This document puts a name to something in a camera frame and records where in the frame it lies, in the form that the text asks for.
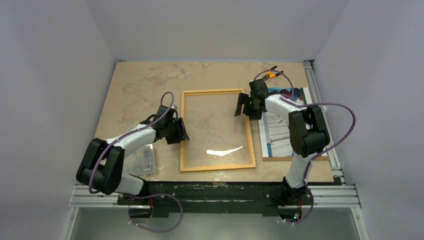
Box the clear plastic screw box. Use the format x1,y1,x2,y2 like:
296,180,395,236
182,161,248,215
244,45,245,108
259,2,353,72
123,144,156,177

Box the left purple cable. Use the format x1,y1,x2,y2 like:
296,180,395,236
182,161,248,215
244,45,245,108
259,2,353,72
88,91,185,234

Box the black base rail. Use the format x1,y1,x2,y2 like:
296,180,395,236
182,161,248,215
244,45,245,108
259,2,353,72
117,180,312,218

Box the orange black pliers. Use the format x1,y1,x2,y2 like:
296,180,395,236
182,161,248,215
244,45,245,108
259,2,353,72
261,65,284,81

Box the orange wooden picture frame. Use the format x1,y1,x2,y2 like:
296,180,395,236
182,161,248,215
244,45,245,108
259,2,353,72
179,88,257,173

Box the purple cable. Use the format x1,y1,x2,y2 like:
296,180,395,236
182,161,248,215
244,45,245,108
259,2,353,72
253,69,358,226
88,91,185,234

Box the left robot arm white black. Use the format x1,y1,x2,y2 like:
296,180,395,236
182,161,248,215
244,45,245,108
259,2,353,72
76,105,190,205

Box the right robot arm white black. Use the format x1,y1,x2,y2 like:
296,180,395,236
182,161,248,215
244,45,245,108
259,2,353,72
234,79,330,204

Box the clear acrylic glass sheet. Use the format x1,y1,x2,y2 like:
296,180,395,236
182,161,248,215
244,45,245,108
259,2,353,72
180,88,257,172

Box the photo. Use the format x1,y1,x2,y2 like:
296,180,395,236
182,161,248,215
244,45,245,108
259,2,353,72
258,87,313,162

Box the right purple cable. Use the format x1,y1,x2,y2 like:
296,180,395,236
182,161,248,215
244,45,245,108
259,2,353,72
253,69,358,226

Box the aluminium extrusion rail front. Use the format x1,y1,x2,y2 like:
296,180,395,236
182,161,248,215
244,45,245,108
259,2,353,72
69,185,361,208

